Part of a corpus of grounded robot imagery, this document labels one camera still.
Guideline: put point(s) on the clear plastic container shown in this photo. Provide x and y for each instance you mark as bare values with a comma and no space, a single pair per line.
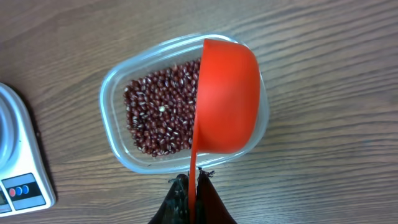
113,110

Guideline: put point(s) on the orange scoop blue handle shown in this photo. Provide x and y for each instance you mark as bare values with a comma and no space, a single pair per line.
227,104

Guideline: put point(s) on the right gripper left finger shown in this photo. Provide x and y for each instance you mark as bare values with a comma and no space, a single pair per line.
174,208

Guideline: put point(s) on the red beans in container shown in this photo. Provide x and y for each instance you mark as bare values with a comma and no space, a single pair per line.
161,107

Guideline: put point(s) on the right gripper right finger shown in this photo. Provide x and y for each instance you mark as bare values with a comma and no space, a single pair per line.
209,207

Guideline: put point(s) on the white digital kitchen scale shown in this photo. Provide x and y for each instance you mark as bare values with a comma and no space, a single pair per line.
25,185

